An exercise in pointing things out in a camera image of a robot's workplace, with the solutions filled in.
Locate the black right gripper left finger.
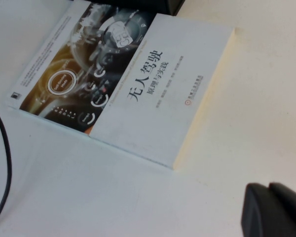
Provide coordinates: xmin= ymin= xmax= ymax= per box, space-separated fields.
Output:
xmin=240 ymin=182 xmax=296 ymax=237

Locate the white self-driving book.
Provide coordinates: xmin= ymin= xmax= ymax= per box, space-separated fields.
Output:
xmin=6 ymin=0 xmax=236 ymax=171

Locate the black plastic book stand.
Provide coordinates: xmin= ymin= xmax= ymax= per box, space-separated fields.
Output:
xmin=88 ymin=0 xmax=185 ymax=15

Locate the black cable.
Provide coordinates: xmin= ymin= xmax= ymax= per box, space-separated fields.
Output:
xmin=0 ymin=103 xmax=13 ymax=230

